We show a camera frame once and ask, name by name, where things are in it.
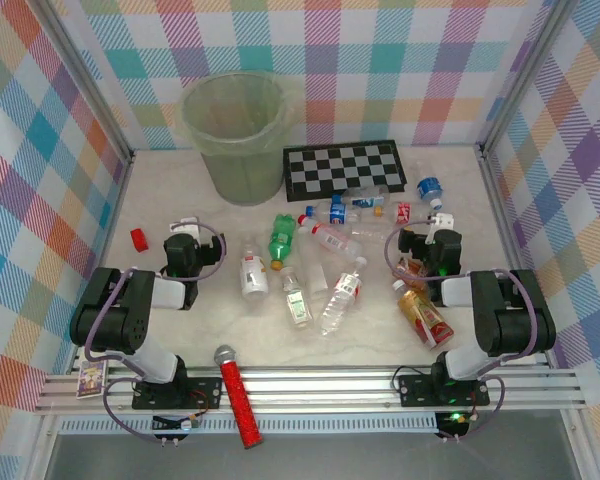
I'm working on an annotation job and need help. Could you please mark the brown orange drink bottle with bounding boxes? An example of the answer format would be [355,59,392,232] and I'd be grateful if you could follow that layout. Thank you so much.
[392,256,431,292]

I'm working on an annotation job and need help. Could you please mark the clear bottle red cola label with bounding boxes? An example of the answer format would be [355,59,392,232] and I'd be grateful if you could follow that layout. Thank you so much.
[373,199,431,225]

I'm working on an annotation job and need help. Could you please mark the orange tea bottle red label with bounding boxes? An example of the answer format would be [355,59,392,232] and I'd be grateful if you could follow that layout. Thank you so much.
[390,278,455,351]

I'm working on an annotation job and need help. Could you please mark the blue label bottle white cap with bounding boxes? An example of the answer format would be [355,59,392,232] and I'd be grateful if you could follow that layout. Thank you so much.
[415,160,445,211]

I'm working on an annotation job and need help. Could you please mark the white bottle orange V label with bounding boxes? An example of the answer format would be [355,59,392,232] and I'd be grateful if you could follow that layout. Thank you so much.
[238,243,271,303]

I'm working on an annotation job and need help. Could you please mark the clear plastic bottle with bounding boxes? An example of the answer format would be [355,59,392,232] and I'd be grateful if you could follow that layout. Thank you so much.
[349,222,399,245]

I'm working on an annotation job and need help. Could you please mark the clear bottle blue white label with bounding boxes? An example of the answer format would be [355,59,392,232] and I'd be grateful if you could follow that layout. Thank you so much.
[340,185,387,212]

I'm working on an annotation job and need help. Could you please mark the green plastic bottle yellow cap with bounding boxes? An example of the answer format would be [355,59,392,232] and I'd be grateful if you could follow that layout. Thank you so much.
[267,213,300,267]

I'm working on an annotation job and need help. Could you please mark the clear water bottle white cap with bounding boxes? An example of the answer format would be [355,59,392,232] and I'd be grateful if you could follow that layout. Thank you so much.
[318,255,369,338]

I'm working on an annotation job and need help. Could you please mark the frosted bottle red cap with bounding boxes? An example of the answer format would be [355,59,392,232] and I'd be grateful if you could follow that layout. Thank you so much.
[297,213,366,260]

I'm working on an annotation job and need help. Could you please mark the clear bottle blue cap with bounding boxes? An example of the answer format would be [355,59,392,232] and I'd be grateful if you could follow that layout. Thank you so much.
[304,195,362,226]

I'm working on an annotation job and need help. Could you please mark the small clear bottle green label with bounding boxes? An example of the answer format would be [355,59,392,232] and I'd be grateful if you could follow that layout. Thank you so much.
[279,265,315,330]

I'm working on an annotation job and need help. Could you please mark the translucent green trash bin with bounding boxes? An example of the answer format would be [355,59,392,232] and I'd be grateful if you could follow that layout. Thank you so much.
[178,71,304,206]

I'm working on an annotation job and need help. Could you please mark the translucent plastic bin liner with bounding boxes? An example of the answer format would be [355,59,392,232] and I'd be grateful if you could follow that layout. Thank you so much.
[178,71,304,151]

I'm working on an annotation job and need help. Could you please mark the black and grey chessboard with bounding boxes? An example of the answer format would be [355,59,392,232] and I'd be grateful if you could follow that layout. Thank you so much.
[282,139,409,203]

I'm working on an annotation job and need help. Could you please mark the red glitter microphone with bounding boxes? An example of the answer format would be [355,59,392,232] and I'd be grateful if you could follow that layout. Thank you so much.
[213,344,264,450]

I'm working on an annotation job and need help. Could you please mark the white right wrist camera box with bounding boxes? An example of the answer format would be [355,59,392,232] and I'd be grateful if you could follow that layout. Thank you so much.
[426,211,454,245]

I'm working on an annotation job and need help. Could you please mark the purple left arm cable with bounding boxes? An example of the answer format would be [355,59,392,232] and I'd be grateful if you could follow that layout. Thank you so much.
[82,221,228,444]

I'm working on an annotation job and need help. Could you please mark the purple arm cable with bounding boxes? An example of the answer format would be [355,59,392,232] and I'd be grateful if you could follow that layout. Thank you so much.
[384,219,539,444]
[82,221,228,444]

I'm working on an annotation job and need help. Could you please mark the aluminium side rail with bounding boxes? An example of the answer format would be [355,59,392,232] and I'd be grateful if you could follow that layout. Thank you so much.
[478,147,534,281]

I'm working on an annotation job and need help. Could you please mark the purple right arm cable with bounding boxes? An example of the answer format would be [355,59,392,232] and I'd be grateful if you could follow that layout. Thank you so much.
[384,219,539,444]

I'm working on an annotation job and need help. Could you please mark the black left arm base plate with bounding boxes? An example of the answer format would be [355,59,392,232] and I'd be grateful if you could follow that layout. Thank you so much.
[131,375,225,411]

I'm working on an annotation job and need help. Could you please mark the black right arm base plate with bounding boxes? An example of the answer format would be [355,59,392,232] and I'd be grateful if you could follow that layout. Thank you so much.
[397,373,491,407]

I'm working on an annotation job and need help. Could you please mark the small card on rail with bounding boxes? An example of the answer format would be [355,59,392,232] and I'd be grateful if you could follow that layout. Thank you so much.
[75,360,109,400]

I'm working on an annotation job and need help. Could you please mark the aluminium mounting rail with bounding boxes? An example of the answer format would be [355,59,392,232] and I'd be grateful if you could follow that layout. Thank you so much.
[33,366,587,416]

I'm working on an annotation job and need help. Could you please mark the aluminium frame post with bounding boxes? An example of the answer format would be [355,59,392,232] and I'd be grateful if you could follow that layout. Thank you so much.
[478,0,579,159]
[38,0,135,164]

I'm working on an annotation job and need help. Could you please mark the slotted grey cable duct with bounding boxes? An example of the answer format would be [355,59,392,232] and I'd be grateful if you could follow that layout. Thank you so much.
[58,417,439,435]

